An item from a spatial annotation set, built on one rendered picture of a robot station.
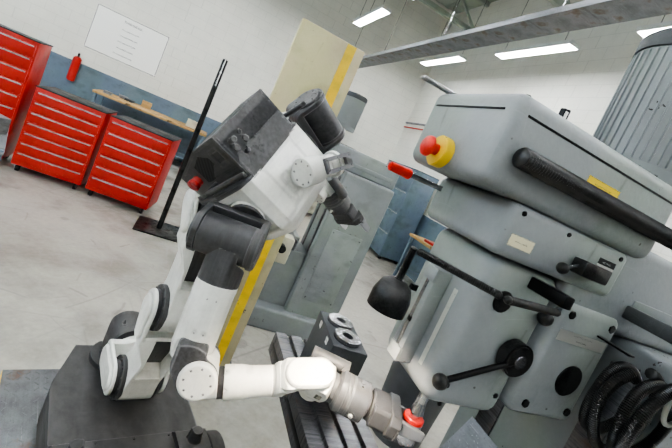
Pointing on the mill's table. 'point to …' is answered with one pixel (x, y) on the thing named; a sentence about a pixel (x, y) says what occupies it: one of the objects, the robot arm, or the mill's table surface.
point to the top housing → (502, 141)
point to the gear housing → (521, 233)
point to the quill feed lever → (515, 356)
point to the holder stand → (336, 340)
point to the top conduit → (590, 195)
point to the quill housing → (472, 323)
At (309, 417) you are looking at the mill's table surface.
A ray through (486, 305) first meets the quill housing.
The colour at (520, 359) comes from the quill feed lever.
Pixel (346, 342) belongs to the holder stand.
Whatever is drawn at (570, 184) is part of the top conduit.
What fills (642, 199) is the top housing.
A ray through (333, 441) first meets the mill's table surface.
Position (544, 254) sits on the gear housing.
